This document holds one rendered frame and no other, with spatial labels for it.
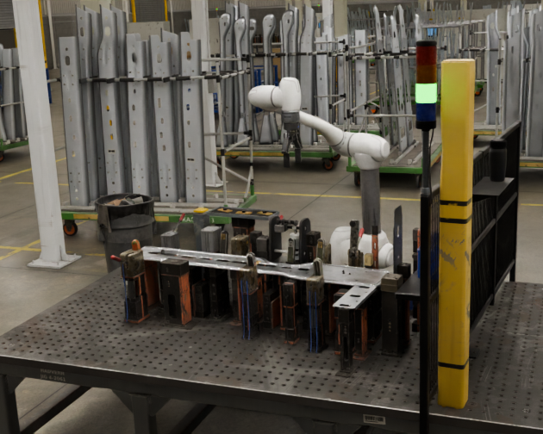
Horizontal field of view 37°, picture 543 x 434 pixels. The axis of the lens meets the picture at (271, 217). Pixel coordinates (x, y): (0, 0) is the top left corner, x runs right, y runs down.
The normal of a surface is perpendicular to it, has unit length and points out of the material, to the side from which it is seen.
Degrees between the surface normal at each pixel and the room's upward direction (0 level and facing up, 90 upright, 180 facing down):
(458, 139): 90
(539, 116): 86
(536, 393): 0
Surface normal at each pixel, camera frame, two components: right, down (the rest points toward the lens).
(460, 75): -0.44, 0.24
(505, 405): -0.04, -0.97
